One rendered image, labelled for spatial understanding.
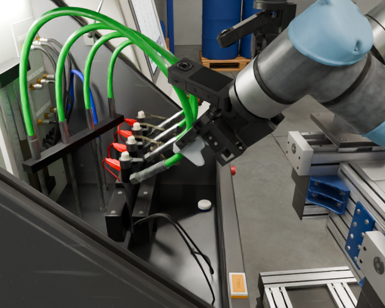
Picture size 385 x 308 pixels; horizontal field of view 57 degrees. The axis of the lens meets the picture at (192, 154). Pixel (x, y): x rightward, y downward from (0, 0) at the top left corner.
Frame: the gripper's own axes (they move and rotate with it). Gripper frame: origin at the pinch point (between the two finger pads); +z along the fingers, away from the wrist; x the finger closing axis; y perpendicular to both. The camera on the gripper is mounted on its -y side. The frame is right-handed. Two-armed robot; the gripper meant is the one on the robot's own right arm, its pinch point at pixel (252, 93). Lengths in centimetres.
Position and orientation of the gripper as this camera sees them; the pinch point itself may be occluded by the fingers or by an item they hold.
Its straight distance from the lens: 86.8
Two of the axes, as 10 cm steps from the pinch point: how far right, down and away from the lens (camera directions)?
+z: 0.0, 8.8, 4.8
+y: 10.0, 0.1, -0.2
